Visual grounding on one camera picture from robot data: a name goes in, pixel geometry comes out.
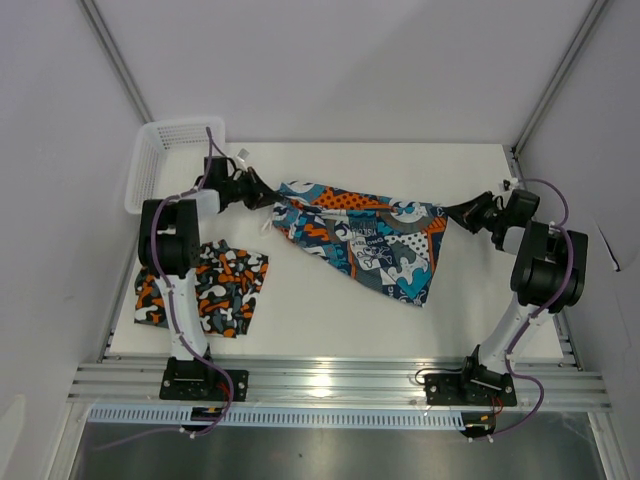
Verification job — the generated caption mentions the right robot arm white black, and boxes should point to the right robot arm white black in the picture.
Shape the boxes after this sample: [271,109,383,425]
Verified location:
[424,189,589,406]

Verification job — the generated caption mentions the orange black camo shorts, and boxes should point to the orange black camo shorts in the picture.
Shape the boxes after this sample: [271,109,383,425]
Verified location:
[134,240,269,338]

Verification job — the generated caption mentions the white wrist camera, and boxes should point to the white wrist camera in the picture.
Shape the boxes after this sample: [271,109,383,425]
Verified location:
[235,148,249,171]
[502,178,520,192]

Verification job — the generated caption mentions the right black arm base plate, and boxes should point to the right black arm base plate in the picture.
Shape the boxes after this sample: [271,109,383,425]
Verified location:
[414,370,517,407]

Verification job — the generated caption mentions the right aluminium frame post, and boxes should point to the right aluminium frame post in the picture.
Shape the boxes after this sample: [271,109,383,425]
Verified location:
[511,0,614,160]

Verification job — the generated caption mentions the aluminium mounting rail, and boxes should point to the aluminium mounting rail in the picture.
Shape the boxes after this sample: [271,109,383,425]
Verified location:
[67,355,612,412]

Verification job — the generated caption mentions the blue orange patterned shorts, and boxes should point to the blue orange patterned shorts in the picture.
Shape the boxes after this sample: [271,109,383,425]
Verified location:
[271,181,448,307]

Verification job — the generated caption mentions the aluminium frame post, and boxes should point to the aluminium frame post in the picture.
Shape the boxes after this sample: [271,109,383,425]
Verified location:
[511,0,614,160]
[77,0,154,124]

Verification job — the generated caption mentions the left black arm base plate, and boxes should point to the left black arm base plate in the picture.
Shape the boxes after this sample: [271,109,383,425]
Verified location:
[159,357,249,402]

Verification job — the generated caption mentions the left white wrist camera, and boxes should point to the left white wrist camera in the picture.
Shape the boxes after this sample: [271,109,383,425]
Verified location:
[235,148,249,171]

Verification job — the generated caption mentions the left aluminium frame post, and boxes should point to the left aluminium frame post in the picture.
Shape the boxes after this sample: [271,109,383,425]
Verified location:
[77,0,154,124]

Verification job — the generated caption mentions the white plastic basket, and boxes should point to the white plastic basket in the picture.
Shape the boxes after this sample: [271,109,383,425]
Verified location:
[124,116,225,215]

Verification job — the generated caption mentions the white slotted cable duct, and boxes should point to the white slotted cable duct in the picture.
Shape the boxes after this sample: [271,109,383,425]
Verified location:
[87,403,465,431]

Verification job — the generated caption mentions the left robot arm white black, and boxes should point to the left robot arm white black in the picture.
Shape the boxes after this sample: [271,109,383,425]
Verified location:
[137,155,283,366]

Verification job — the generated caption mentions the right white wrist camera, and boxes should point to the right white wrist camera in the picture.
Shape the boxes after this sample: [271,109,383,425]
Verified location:
[502,178,520,192]

